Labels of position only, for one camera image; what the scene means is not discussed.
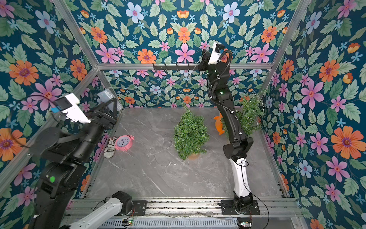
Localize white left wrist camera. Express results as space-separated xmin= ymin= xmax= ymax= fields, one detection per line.
xmin=53 ymin=93 xmax=91 ymax=124

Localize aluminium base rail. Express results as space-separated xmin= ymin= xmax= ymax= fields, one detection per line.
xmin=71 ymin=197 xmax=304 ymax=219

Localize green christmas tree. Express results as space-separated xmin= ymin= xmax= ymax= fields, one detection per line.
xmin=173 ymin=107 xmax=210 ymax=160
xmin=224 ymin=94 xmax=264 ymax=139

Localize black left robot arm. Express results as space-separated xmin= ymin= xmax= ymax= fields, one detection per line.
xmin=29 ymin=98 xmax=118 ymax=229

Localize pink alarm clock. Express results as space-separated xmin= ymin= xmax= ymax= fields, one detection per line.
xmin=114 ymin=135 xmax=134 ymax=152

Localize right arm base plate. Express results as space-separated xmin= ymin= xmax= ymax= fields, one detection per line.
xmin=217 ymin=199 xmax=261 ymax=216

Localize aluminium frame struts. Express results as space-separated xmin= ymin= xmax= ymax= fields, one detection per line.
xmin=1 ymin=1 xmax=312 ymax=196

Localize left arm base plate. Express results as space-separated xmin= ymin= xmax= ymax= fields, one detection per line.
xmin=126 ymin=200 xmax=147 ymax=217

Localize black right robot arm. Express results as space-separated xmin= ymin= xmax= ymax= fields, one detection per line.
xmin=199 ymin=50 xmax=254 ymax=214

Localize clear battery box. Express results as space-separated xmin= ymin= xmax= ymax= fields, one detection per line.
xmin=97 ymin=88 xmax=116 ymax=111

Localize orange plush toy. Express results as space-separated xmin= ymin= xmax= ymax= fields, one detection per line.
xmin=214 ymin=113 xmax=225 ymax=135

